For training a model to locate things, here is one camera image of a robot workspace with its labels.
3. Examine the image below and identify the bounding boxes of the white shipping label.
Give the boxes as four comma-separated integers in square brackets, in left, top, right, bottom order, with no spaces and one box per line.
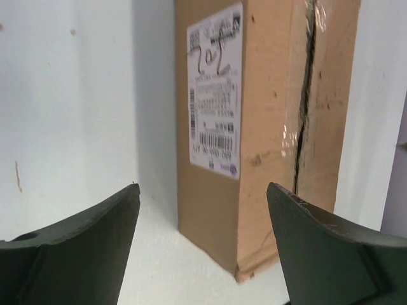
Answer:
[186,3,244,179]

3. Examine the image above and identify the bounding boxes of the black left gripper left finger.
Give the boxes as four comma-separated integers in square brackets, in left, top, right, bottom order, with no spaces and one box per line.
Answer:
[1,184,141,304]

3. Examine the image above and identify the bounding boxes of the brown cardboard express box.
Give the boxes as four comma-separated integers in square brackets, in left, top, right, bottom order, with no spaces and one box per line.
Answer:
[175,1,361,283]

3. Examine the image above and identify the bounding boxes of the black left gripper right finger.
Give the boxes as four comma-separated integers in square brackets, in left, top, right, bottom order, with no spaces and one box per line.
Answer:
[266,182,406,305]

